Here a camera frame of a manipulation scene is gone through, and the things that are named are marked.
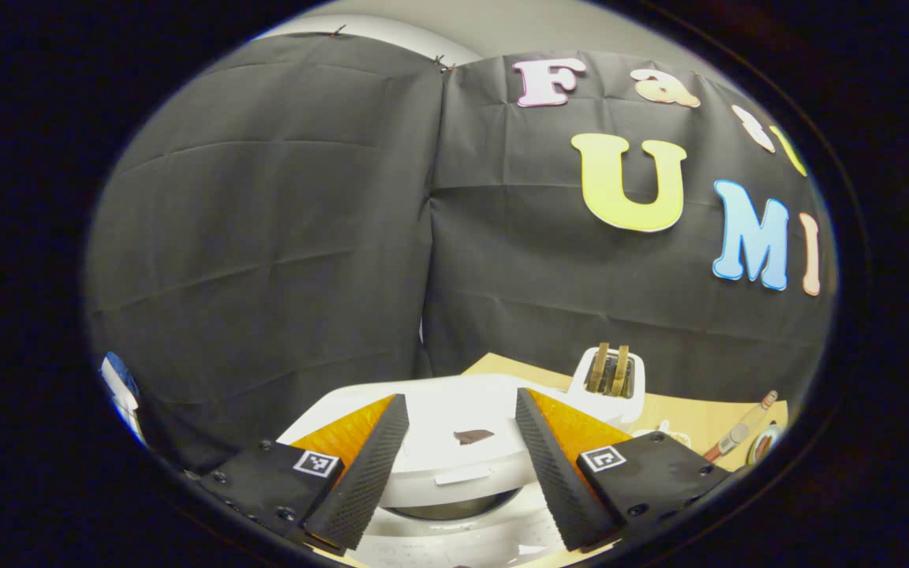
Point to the white divided seasoning dish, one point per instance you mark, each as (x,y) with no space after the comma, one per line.
(671,435)

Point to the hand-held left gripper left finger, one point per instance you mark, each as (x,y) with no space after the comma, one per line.
(368,481)

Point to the pale green plate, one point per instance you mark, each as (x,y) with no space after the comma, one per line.
(766,443)

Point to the white rice cooker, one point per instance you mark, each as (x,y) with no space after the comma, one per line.
(454,465)

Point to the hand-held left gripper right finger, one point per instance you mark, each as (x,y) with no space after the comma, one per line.
(561,481)

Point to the brown bread slice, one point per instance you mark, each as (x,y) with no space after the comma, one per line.
(620,371)
(598,367)

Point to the clear plastic bottle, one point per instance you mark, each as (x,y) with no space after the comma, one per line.
(738,430)

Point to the white toaster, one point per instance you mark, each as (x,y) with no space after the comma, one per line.
(581,390)

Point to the blue and white object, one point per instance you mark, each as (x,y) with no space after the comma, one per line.
(119,386)

